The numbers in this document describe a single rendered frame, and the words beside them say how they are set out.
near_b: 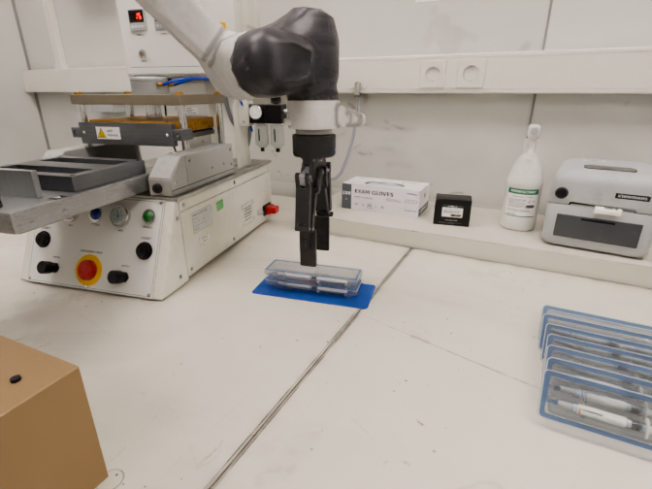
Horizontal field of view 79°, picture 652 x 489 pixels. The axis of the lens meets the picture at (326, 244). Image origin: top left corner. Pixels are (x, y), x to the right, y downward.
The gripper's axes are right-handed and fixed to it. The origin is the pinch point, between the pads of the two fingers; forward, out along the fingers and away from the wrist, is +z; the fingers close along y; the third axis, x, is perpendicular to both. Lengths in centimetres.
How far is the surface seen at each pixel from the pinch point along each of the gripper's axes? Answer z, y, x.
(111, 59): -41, -86, -119
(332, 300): 9.6, 3.4, 4.3
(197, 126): -19.7, -15.2, -32.9
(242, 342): 9.8, 20.1, -5.7
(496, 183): -2, -57, 37
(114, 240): -0.2, 9.3, -38.0
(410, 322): 9.8, 6.9, 19.1
